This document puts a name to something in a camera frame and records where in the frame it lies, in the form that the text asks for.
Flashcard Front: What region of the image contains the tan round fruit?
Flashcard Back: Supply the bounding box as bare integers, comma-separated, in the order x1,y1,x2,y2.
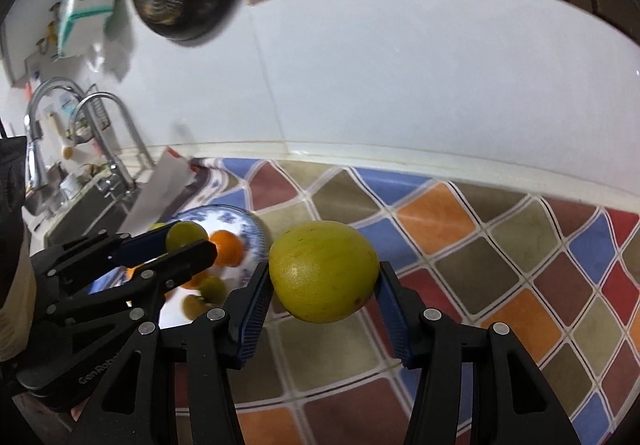
181,294,208,321

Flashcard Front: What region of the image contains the steel sink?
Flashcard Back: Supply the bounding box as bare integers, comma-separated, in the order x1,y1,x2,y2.
25,175,136,246

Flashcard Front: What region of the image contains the person's left forearm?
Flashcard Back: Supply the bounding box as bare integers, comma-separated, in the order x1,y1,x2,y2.
0,218,42,362

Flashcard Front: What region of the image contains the large yellow-green fruit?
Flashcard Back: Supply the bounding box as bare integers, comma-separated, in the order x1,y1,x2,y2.
269,220,381,324

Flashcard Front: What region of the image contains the white folded paper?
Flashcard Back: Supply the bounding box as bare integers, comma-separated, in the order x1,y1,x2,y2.
122,148,195,232

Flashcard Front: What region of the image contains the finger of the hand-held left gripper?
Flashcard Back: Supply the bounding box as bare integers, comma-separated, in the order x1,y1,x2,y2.
29,224,173,288
42,240,219,328

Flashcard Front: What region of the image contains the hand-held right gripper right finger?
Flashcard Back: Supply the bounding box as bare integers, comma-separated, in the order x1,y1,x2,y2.
376,261,583,445

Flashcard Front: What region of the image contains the colourful diamond-patterned tablecloth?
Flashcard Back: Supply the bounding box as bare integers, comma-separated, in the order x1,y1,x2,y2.
165,156,640,445

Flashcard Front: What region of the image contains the small orange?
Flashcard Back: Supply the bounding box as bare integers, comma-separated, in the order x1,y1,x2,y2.
207,230,247,268

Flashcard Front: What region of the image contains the chrome gooseneck faucet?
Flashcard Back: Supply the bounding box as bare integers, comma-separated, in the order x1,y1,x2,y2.
25,78,87,191
70,92,156,196

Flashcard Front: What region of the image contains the dark green tangerine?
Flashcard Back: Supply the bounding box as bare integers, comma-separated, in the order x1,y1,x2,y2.
199,275,227,304

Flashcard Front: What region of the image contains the white-handled dish brush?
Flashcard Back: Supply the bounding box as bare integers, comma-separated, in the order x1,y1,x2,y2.
47,112,76,160

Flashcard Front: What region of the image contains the black wire rack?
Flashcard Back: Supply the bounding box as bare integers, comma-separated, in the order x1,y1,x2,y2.
70,85,113,143

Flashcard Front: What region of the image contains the small green fruit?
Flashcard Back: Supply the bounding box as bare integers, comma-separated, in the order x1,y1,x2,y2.
165,220,210,253

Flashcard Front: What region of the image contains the blue patterned white plate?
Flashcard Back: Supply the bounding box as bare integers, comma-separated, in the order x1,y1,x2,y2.
89,205,267,332

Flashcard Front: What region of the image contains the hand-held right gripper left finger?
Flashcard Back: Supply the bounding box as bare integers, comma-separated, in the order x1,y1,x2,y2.
65,261,275,445

